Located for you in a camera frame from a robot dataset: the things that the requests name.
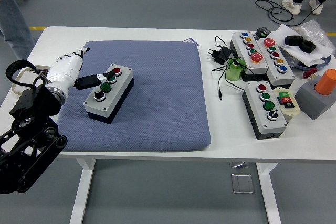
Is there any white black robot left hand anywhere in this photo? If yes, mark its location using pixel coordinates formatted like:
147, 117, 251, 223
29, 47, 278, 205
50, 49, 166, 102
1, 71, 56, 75
45, 47, 117, 95

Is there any grey four-button control box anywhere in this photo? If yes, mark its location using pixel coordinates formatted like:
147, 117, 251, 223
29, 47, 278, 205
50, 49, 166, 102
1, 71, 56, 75
241, 81, 288, 140
83, 63, 135, 124

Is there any grey five-button emergency-stop box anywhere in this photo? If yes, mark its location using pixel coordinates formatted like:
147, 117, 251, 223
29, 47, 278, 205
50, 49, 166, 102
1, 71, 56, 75
256, 37, 296, 90
230, 31, 269, 82

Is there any white oval dish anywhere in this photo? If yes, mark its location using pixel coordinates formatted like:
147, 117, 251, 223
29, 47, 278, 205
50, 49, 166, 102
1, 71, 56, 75
10, 70, 36, 95

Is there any blue-grey woven mat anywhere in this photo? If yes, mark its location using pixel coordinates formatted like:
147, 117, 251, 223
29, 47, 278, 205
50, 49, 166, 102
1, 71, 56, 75
56, 40, 212, 153

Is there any white table leg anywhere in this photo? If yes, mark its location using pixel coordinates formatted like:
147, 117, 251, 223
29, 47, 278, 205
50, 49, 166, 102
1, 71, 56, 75
69, 158, 97, 224
256, 162, 282, 224

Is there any black power adapter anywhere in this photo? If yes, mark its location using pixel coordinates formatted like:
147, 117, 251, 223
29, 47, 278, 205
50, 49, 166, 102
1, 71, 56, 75
208, 46, 232, 65

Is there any small black electronic module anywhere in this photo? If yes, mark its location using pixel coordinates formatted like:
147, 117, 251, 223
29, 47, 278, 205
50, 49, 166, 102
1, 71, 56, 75
256, 26, 272, 38

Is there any metal floor socket plate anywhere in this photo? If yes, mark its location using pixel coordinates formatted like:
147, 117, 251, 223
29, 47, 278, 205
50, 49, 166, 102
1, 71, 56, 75
230, 173, 255, 195

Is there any blue-rimmed round plate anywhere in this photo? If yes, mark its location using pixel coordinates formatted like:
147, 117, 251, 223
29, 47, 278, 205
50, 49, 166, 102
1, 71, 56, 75
288, 53, 334, 70

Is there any white paper sheet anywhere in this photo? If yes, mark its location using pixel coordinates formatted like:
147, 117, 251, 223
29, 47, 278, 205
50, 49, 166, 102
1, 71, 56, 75
270, 23, 335, 67

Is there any grey block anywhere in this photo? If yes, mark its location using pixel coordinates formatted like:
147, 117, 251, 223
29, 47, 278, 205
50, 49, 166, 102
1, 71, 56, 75
294, 74, 336, 120

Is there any clear bubble wrap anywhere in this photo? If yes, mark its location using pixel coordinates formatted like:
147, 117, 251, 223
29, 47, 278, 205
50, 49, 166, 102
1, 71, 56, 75
292, 19, 335, 51

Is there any orange cylinder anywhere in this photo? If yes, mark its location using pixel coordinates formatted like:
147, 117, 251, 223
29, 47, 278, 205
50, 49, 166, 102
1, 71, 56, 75
314, 68, 336, 95

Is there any white wall switch plate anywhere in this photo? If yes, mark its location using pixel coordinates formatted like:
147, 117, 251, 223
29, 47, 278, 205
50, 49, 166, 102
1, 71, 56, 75
17, 73, 36, 88

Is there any black adapter cord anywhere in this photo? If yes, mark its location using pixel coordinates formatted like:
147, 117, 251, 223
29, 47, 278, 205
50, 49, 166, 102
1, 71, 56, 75
211, 36, 247, 101

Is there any small metal floor bracket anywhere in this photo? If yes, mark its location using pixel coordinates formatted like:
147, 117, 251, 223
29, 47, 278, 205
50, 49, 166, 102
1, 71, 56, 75
230, 161, 251, 169

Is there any cream three-button switch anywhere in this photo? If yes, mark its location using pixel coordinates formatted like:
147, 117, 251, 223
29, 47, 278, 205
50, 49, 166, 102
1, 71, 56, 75
272, 87, 300, 124

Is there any black foam ring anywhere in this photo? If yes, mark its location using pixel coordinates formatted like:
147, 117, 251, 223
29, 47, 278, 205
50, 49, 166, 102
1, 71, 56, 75
285, 35, 303, 46
299, 40, 317, 54

